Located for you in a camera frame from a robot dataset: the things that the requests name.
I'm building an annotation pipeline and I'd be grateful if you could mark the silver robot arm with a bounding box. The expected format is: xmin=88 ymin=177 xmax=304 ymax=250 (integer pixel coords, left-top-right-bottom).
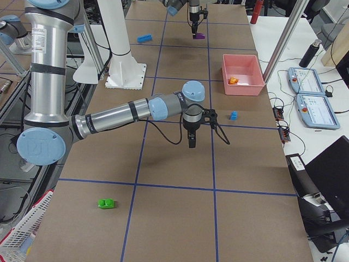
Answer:
xmin=16 ymin=1 xmax=205 ymax=166
xmin=160 ymin=0 xmax=208 ymax=39

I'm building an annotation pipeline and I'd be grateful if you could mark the aluminium frame post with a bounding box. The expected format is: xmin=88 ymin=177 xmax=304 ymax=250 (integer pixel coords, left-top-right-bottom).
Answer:
xmin=263 ymin=0 xmax=309 ymax=84

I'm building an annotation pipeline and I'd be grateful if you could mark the lower teach pendant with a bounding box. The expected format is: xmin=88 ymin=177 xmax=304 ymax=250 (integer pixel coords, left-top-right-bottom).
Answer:
xmin=296 ymin=93 xmax=340 ymax=130

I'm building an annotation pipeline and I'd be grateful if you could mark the white plastic basket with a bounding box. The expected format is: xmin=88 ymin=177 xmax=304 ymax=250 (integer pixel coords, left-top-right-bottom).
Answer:
xmin=1 ymin=189 xmax=53 ymax=261

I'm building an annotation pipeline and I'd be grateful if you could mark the purple toy block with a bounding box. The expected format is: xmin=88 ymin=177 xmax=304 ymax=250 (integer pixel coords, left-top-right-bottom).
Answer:
xmin=192 ymin=33 xmax=206 ymax=40

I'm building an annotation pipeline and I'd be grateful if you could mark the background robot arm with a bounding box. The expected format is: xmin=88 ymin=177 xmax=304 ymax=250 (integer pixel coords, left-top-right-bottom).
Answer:
xmin=1 ymin=15 xmax=31 ymax=50

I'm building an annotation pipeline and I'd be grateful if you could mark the small blue toy block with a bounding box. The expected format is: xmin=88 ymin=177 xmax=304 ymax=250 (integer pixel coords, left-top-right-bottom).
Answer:
xmin=229 ymin=111 xmax=238 ymax=121

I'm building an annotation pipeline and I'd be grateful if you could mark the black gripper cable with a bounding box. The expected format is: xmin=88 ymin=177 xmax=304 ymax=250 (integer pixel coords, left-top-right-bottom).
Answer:
xmin=144 ymin=103 xmax=231 ymax=145

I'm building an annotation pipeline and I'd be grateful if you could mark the orange toy block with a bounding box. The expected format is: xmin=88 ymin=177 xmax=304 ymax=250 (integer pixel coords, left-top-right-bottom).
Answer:
xmin=228 ymin=77 xmax=239 ymax=85

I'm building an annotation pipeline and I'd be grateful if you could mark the green toy block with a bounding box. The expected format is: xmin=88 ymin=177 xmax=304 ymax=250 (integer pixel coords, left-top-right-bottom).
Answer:
xmin=98 ymin=198 xmax=115 ymax=210

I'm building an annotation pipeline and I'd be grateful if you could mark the black laptop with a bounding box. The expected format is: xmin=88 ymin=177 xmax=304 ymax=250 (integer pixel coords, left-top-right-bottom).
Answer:
xmin=305 ymin=135 xmax=348 ymax=218

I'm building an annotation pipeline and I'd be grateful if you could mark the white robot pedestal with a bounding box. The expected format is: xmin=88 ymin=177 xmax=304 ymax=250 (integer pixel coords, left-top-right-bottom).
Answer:
xmin=73 ymin=1 xmax=147 ymax=90

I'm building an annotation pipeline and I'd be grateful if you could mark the lower usb hub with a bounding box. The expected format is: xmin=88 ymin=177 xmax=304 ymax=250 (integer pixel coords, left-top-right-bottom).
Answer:
xmin=278 ymin=127 xmax=291 ymax=144

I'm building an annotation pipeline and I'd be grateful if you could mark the usb hub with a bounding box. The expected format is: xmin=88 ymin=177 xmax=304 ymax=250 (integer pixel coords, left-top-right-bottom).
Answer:
xmin=278 ymin=127 xmax=291 ymax=144
xmin=272 ymin=106 xmax=285 ymax=121

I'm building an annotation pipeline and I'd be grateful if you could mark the red bottle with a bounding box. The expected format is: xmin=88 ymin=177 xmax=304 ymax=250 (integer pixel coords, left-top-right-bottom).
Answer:
xmin=250 ymin=0 xmax=264 ymax=25

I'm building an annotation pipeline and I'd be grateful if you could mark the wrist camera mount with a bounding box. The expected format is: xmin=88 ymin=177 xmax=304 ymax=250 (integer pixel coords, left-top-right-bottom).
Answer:
xmin=203 ymin=109 xmax=218 ymax=130

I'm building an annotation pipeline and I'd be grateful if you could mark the upper teach pendant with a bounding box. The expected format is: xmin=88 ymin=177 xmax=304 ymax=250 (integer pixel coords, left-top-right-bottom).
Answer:
xmin=287 ymin=67 xmax=325 ymax=95

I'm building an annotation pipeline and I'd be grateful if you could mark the upper usb hub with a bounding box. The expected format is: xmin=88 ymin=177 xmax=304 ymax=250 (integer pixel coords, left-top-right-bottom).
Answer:
xmin=272 ymin=106 xmax=285 ymax=121

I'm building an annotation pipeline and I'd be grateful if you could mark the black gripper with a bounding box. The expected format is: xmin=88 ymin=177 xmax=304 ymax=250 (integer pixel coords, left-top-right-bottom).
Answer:
xmin=189 ymin=0 xmax=201 ymax=35
xmin=183 ymin=105 xmax=204 ymax=148

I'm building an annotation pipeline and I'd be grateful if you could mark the black water bottle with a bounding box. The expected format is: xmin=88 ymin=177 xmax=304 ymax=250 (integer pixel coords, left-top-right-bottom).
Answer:
xmin=299 ymin=39 xmax=322 ymax=68

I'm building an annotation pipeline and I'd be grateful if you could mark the pink plastic box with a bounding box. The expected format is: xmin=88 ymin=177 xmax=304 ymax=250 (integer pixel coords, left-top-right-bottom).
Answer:
xmin=221 ymin=54 xmax=265 ymax=96

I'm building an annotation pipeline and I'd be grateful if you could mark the long blue toy block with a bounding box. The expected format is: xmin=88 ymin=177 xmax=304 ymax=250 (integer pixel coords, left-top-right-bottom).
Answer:
xmin=137 ymin=34 xmax=153 ymax=43

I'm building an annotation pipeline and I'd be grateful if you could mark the teach pendant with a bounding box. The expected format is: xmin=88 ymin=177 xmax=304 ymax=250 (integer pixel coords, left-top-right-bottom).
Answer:
xmin=287 ymin=67 xmax=325 ymax=95
xmin=296 ymin=93 xmax=340 ymax=130

